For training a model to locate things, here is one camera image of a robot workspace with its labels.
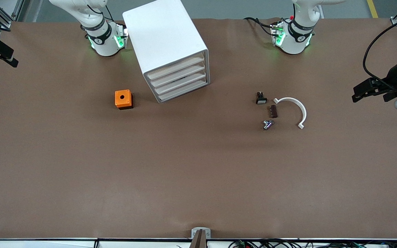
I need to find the white drawer cabinet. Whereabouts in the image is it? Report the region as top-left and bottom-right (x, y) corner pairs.
(122, 0), (210, 104)

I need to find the tangled cable bundle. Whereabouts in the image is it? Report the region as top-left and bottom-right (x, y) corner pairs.
(228, 239), (397, 248)

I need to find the metal mounting bracket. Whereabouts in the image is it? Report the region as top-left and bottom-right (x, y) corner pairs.
(190, 227), (211, 248)

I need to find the white curved pipe clamp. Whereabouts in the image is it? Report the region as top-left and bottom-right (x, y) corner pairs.
(273, 97), (307, 130)

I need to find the white plastic drawer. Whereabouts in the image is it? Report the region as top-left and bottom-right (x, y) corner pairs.
(146, 52), (208, 82)
(149, 59), (209, 89)
(153, 67), (209, 96)
(156, 75), (210, 103)

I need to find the orange button enclosure box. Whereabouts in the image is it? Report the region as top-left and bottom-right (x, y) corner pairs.
(114, 89), (134, 110)

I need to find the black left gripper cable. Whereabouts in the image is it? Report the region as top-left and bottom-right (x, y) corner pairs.
(363, 13), (397, 91)

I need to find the brown table mat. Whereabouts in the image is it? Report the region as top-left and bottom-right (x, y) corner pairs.
(0, 17), (397, 240)

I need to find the white table edge rail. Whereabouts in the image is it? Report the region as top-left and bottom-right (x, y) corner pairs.
(0, 238), (397, 248)

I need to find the black arm base cable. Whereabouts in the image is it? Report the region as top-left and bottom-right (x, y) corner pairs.
(243, 17), (278, 37)

